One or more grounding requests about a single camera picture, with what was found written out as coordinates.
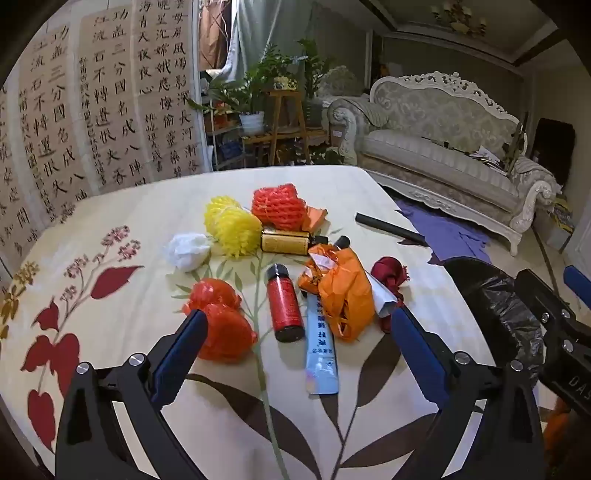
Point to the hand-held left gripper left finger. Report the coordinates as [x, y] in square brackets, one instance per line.
[180, 346]

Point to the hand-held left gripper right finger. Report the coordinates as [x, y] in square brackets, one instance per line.
[420, 355]

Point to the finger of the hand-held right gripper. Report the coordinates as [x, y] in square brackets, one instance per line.
[577, 279]
[547, 304]

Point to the trash bin with black bag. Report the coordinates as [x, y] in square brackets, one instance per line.
[489, 295]

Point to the red plastic bag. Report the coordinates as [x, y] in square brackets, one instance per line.
[221, 295]

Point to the white paper piece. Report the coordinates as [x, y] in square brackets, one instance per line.
[383, 300]

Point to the dark red cloth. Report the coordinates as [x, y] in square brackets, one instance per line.
[388, 274]

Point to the white tissue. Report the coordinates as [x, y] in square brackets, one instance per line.
[187, 251]

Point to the orange plastic bag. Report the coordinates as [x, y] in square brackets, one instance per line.
[344, 295]

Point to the blue and white packet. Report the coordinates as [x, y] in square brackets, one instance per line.
[322, 364]

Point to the red bottle with black cap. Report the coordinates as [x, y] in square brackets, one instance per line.
[284, 304]

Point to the yellow foam fruit net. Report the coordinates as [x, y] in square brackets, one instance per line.
[235, 228]

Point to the black tube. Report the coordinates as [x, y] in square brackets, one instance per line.
[390, 228]
[341, 241]

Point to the brown bottle with yellow label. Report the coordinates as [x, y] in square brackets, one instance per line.
[284, 242]

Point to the red foam fruit net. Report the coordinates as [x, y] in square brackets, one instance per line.
[277, 207]

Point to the orange wrapper pieces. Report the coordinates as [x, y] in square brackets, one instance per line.
[316, 217]

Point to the person's right forearm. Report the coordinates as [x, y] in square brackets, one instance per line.
[561, 429]

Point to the white panel door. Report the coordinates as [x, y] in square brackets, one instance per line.
[581, 230]

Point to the floral cream tablecloth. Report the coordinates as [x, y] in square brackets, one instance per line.
[138, 300]

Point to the stack of yellow blue bags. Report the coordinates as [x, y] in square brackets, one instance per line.
[563, 217]

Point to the purple sheet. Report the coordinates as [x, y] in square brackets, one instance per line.
[452, 230]

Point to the black panel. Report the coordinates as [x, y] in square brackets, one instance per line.
[554, 147]

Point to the brown toy rifle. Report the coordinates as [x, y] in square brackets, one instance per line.
[519, 138]

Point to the pile of papers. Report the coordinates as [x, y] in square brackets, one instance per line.
[485, 157]

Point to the black rod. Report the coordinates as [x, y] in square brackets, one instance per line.
[450, 146]

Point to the ornate white sofa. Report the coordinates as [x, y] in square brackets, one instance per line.
[429, 152]

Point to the white metal rack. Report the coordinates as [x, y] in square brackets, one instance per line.
[226, 138]

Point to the small leafy floor plant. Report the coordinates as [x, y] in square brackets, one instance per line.
[332, 154]

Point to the plant in white pot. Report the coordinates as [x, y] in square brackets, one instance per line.
[251, 123]

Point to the low wooden plant shelf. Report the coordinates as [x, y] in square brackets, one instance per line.
[314, 134]

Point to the tall wooden plant stand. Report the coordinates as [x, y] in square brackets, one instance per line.
[277, 120]

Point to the plant in yellow patterned pot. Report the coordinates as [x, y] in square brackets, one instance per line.
[284, 84]

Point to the gold chandelier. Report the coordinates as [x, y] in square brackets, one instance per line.
[457, 18]

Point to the ornate white armchair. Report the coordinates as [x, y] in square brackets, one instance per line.
[344, 78]

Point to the tall green potted plant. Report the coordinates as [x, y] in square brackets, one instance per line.
[314, 69]

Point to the brown curtain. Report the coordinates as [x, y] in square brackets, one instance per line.
[214, 37]

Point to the grey green curtain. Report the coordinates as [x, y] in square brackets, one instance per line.
[268, 27]

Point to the calligraphy wall scroll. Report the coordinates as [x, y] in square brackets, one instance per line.
[108, 115]
[11, 207]
[55, 138]
[166, 92]

